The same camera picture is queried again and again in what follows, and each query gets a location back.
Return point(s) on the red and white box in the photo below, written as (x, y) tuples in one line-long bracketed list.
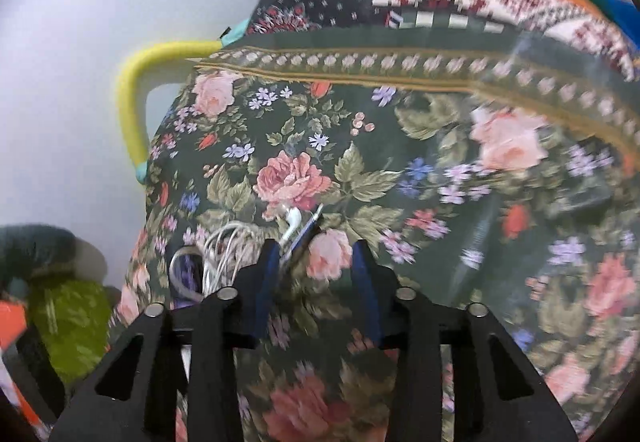
[(10, 322)]

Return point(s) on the yellow foam padded tube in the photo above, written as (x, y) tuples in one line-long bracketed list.
[(127, 87)]

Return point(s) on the green leaf-patterned cloth bag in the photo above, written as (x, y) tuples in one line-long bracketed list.
[(70, 322)]

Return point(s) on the grey cloth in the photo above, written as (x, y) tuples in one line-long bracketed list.
[(35, 247)]

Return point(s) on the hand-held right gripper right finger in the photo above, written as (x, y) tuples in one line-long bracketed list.
[(367, 292)]

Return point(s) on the dark floral blanket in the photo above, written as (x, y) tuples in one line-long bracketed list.
[(400, 172)]

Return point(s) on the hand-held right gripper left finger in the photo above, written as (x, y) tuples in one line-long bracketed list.
[(265, 287)]

